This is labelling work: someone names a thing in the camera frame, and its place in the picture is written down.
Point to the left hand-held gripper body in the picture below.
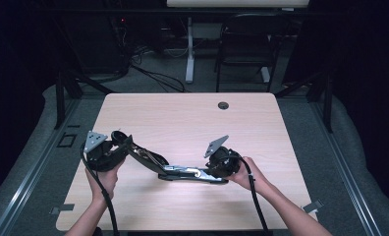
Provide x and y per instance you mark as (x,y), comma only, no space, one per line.
(102,157)

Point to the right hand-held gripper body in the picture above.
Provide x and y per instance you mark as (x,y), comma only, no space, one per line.
(223,164)

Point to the person's left hand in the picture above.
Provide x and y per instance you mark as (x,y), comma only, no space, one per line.
(104,183)

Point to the person's right hand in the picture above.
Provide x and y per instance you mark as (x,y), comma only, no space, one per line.
(248,177)

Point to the black round table grommet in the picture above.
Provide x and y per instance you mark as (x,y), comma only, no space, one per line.
(223,105)

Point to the grey tape piece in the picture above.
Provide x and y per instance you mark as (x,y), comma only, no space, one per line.
(312,206)
(62,208)

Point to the black metal stand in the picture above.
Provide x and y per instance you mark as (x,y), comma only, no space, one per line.
(327,101)
(60,98)

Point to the white desk foot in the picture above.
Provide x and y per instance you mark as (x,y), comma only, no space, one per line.
(265,74)

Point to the dark computer tower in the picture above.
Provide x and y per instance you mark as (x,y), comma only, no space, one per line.
(97,46)

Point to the white desk leg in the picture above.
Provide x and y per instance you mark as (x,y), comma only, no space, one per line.
(190,55)

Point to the black folding chair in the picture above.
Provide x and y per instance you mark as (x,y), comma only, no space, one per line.
(248,46)

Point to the aluminium floor rail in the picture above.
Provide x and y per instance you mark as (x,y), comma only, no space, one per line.
(32,173)
(346,173)

